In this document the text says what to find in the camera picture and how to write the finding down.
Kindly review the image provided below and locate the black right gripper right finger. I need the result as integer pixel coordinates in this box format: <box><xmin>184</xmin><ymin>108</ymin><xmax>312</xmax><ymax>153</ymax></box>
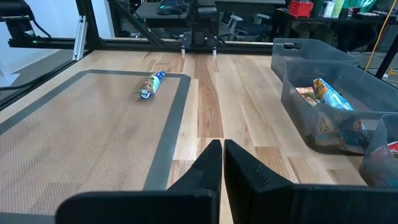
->
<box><xmin>223</xmin><ymin>139</ymin><xmax>398</xmax><ymax>224</ymax></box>

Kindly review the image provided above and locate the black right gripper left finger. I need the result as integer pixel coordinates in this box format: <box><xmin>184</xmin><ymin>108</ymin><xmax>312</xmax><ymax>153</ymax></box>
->
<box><xmin>55</xmin><ymin>139</ymin><xmax>223</xmax><ymax>224</ymax></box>

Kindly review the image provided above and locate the blue and red granola bar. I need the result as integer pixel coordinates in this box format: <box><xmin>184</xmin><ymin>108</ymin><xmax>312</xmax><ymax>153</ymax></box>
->
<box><xmin>369</xmin><ymin>139</ymin><xmax>398</xmax><ymax>185</ymax></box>

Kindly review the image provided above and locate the green and purple granola bar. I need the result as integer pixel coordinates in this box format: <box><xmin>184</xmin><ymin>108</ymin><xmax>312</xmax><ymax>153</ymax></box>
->
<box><xmin>133</xmin><ymin>70</ymin><xmax>167</xmax><ymax>100</ymax></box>

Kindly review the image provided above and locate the translucent grey plastic bin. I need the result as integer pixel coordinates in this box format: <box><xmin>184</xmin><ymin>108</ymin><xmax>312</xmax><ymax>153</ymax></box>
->
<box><xmin>280</xmin><ymin>60</ymin><xmax>398</xmax><ymax>156</ymax></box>
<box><xmin>359</xmin><ymin>113</ymin><xmax>398</xmax><ymax>189</ymax></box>
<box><xmin>270</xmin><ymin>37</ymin><xmax>360</xmax><ymax>82</ymax></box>

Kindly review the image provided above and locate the black desk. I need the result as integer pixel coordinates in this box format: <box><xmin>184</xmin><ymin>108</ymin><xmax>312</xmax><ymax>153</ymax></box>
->
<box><xmin>272</xmin><ymin>7</ymin><xmax>398</xmax><ymax>54</ymax></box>

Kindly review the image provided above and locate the office chair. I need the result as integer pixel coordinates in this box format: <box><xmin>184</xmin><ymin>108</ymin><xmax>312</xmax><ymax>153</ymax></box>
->
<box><xmin>226</xmin><ymin>13</ymin><xmax>272</xmax><ymax>43</ymax></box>

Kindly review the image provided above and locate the grey desk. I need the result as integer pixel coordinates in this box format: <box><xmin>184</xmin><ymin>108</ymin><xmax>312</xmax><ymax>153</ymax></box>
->
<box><xmin>134</xmin><ymin>1</ymin><xmax>194</xmax><ymax>29</ymax></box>

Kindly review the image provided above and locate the red basket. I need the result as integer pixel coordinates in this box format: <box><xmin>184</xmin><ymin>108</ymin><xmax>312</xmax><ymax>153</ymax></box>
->
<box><xmin>288</xmin><ymin>0</ymin><xmax>315</xmax><ymax>19</ymax></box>

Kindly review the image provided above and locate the white box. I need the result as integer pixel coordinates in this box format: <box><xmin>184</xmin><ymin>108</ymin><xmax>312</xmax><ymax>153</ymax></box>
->
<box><xmin>321</xmin><ymin>0</ymin><xmax>336</xmax><ymax>19</ymax></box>

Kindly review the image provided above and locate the black computer mouse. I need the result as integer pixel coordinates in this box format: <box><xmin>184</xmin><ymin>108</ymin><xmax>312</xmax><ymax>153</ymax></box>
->
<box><xmin>156</xmin><ymin>0</ymin><xmax>188</xmax><ymax>16</ymax></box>

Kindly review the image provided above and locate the black aluminium table frame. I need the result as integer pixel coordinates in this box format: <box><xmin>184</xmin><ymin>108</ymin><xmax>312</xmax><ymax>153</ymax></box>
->
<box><xmin>0</xmin><ymin>0</ymin><xmax>398</xmax><ymax>111</ymax></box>

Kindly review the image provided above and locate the yellow power cord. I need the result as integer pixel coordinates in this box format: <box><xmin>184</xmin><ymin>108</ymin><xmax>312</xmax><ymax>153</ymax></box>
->
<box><xmin>363</xmin><ymin>0</ymin><xmax>398</xmax><ymax>75</ymax></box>

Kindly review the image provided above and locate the silver aluminium bracket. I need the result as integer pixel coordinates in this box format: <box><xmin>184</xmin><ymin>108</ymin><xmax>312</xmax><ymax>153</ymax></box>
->
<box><xmin>71</xmin><ymin>14</ymin><xmax>88</xmax><ymax>62</ymax></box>

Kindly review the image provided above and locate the black box with cable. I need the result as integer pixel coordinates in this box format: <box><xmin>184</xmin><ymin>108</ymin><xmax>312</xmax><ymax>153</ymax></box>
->
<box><xmin>0</xmin><ymin>0</ymin><xmax>52</xmax><ymax>50</ymax></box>

